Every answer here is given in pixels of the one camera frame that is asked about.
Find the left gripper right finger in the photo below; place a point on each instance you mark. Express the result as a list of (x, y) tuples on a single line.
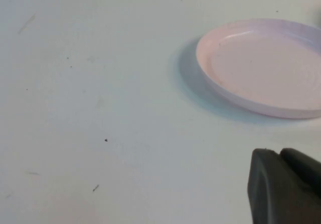
[(303, 166)]

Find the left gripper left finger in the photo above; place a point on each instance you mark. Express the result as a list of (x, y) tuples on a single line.
[(270, 191)]

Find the pink round plate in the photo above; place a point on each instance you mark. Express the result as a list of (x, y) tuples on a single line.
[(263, 70)]

